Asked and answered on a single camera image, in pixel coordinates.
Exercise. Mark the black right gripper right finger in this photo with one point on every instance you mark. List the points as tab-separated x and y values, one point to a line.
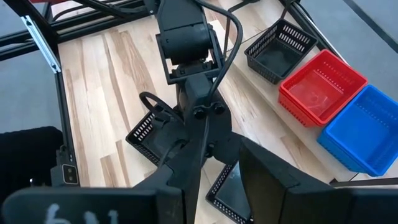
311	205

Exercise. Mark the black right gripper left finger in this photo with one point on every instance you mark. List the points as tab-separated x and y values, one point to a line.
93	207

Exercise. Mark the black plastic basket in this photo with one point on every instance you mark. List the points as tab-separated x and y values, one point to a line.
231	193
146	137
276	56

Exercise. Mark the black table-level camera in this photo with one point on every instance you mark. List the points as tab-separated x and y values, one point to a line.
70	174

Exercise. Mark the black aluminium rig frame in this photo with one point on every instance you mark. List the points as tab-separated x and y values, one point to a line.
66	124

